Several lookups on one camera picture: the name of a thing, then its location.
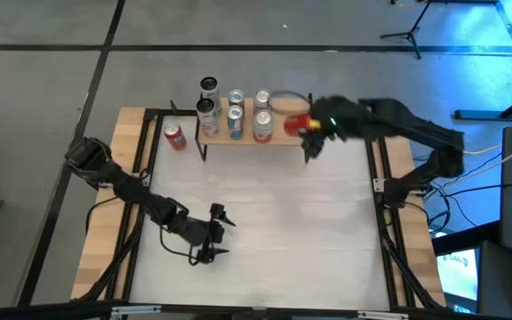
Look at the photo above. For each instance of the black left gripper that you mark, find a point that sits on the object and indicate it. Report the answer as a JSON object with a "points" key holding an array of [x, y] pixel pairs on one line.
{"points": [[200, 232]]}

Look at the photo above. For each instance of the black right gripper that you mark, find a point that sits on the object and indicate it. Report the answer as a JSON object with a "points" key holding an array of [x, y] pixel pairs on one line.
{"points": [[340, 119]]}

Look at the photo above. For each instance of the red soda can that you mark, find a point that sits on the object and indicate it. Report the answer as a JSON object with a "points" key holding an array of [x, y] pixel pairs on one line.
{"points": [[175, 137], [295, 125]]}

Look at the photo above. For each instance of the blue and white can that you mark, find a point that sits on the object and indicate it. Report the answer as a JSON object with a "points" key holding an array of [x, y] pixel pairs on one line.
{"points": [[236, 97], [235, 122]]}

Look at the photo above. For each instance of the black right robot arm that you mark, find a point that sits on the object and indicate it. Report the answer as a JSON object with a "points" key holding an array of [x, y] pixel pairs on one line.
{"points": [[416, 129]]}

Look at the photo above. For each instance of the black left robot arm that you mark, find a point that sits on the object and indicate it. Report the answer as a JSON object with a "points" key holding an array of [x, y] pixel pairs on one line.
{"points": [[127, 189]]}

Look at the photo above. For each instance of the white metal mounting plate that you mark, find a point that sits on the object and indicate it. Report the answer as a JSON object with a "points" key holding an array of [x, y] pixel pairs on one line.
{"points": [[378, 185]]}

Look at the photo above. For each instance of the black tripod stand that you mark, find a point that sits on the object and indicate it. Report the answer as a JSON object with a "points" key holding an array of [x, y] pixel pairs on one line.
{"points": [[409, 34]]}

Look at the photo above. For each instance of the lit monitor screen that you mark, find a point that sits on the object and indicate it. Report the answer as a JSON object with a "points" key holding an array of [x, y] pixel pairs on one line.
{"points": [[458, 275]]}

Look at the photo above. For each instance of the wooden shelf with black frame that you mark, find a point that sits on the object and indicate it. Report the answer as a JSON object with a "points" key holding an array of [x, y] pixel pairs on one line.
{"points": [[287, 103]]}

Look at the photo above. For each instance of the black aluminium table frame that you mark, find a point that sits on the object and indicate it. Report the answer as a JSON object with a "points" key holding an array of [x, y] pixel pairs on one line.
{"points": [[373, 119]]}

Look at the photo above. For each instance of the silver metal bracket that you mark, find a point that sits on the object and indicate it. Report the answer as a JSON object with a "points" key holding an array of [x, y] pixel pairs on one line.
{"points": [[136, 310], [382, 315]]}

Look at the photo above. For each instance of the black desk frame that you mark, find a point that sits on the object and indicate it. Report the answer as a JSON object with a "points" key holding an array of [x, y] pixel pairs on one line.
{"points": [[478, 115]]}

